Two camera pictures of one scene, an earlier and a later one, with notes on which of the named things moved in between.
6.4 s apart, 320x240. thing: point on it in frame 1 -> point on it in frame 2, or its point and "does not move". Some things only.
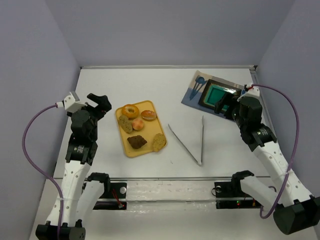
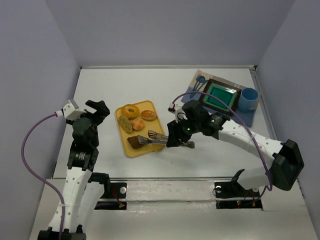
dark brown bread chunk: x=136 y=141 does not move
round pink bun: x=137 y=124 does not move
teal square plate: x=213 y=91 does not move
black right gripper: x=225 y=104 -> x=175 y=133
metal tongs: x=202 y=138 -> x=160 y=139
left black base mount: x=117 y=190 does not move
